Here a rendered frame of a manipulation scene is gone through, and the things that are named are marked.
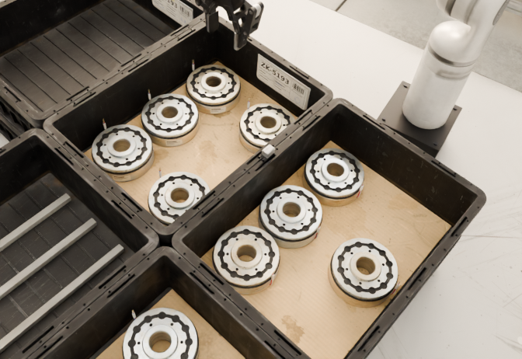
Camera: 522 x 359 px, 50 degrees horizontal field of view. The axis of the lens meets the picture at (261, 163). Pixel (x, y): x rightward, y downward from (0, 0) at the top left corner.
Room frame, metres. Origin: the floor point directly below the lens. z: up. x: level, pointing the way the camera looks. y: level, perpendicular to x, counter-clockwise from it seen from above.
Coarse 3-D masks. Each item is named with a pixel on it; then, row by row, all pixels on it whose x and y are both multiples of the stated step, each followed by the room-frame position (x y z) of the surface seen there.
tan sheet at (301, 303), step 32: (384, 192) 0.56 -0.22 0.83; (256, 224) 0.47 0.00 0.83; (352, 224) 0.49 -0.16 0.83; (384, 224) 0.49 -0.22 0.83; (416, 224) 0.50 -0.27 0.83; (448, 224) 0.51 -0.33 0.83; (288, 256) 0.41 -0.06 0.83; (320, 256) 0.42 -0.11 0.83; (416, 256) 0.44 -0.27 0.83; (288, 288) 0.36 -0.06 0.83; (320, 288) 0.37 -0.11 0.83; (288, 320) 0.31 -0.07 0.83; (320, 320) 0.32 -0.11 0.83; (352, 320) 0.32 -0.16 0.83; (320, 352) 0.27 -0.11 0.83
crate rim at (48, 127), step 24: (168, 48) 0.75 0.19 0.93; (264, 48) 0.78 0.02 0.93; (120, 72) 0.68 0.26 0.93; (96, 96) 0.62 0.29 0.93; (48, 120) 0.56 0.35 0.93; (72, 144) 0.52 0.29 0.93; (96, 168) 0.48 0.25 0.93; (240, 168) 0.51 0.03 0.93; (120, 192) 0.44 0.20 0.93; (216, 192) 0.46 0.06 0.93; (144, 216) 0.40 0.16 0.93; (192, 216) 0.41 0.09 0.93; (168, 240) 0.38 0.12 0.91
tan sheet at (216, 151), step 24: (240, 96) 0.75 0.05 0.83; (264, 96) 0.75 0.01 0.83; (216, 120) 0.68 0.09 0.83; (192, 144) 0.62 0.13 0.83; (216, 144) 0.63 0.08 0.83; (240, 144) 0.63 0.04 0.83; (168, 168) 0.56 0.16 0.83; (192, 168) 0.57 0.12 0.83; (216, 168) 0.57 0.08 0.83; (144, 192) 0.51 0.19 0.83
